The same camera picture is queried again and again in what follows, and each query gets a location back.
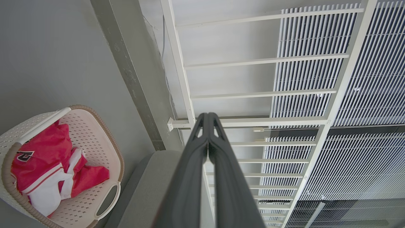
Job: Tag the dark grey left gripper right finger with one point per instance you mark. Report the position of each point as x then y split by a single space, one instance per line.
231 183

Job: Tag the cream perforated laundry basket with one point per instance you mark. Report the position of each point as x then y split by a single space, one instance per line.
91 139

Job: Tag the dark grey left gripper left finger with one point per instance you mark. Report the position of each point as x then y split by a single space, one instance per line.
186 183

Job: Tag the red and white jersey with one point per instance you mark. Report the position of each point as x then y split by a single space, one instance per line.
47 152

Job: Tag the white metal railing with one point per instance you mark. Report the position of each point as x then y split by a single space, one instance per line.
259 60

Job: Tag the raised concrete step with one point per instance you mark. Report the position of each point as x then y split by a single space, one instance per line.
129 72

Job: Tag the white slatted louvre screen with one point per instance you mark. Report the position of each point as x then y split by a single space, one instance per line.
373 95

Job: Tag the grey fabric sofa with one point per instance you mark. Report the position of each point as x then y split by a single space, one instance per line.
145 196

